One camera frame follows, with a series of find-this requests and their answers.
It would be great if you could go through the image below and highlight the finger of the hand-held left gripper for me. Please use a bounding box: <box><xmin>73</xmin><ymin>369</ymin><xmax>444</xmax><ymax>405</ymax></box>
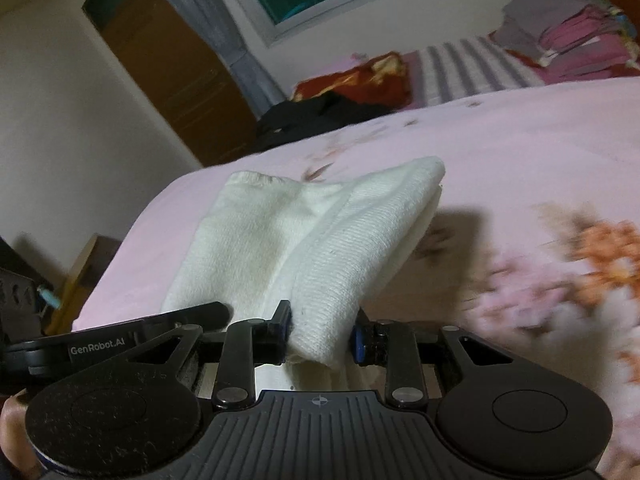
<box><xmin>137</xmin><ymin>301</ymin><xmax>234</xmax><ymax>334</ymax></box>

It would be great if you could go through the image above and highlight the grey striped sheet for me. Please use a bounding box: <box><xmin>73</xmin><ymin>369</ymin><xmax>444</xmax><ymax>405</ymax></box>
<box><xmin>409</xmin><ymin>35</ymin><xmax>551</xmax><ymax>109</ymax></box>

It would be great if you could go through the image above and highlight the brown wooden door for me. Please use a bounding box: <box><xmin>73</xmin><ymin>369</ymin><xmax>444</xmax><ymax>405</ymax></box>
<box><xmin>81</xmin><ymin>0</ymin><xmax>260</xmax><ymax>167</ymax></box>

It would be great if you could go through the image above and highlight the person's left hand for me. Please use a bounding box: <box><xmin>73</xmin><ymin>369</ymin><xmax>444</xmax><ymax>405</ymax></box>
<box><xmin>0</xmin><ymin>394</ymin><xmax>43</xmax><ymax>478</ymax></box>

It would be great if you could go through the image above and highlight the white towel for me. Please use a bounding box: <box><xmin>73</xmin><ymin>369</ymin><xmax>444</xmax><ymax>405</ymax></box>
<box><xmin>162</xmin><ymin>156</ymin><xmax>447</xmax><ymax>392</ymax></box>

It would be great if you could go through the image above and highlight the wooden bedside stool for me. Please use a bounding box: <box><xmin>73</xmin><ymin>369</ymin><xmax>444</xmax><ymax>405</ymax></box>
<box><xmin>44</xmin><ymin>233</ymin><xmax>122</xmax><ymax>337</ymax></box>

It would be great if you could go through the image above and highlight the pink floral blanket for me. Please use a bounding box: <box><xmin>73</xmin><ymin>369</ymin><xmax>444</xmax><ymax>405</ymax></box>
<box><xmin>72</xmin><ymin>77</ymin><xmax>640</xmax><ymax>480</ymax></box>

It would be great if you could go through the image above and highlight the pile of folded clothes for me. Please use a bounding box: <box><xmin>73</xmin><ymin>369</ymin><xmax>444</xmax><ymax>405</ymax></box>
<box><xmin>489</xmin><ymin>0</ymin><xmax>640</xmax><ymax>87</ymax></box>

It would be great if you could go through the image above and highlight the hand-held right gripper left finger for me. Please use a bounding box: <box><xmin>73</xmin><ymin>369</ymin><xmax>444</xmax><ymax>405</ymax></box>
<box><xmin>125</xmin><ymin>300</ymin><xmax>294</xmax><ymax>411</ymax></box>

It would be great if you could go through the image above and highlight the black cloth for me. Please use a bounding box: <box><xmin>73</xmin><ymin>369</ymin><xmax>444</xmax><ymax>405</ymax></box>
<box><xmin>254</xmin><ymin>91</ymin><xmax>397</xmax><ymax>152</ymax></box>

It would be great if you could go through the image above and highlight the black object with teal part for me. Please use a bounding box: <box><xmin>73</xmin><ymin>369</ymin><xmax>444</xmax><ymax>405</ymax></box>
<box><xmin>0</xmin><ymin>236</ymin><xmax>65</xmax><ymax>346</ymax></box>

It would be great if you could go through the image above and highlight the red printed cloth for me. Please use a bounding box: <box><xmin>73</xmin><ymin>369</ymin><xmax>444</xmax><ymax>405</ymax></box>
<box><xmin>289</xmin><ymin>51</ymin><xmax>414</xmax><ymax>107</ymax></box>

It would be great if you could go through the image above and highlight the grey curtain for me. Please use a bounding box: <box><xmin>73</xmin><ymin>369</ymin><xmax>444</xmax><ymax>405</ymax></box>
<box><xmin>134</xmin><ymin>0</ymin><xmax>292</xmax><ymax>117</ymax></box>

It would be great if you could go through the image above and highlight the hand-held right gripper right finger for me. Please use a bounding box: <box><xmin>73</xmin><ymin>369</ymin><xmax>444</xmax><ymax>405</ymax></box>
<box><xmin>352</xmin><ymin>317</ymin><xmax>516</xmax><ymax>411</ymax></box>

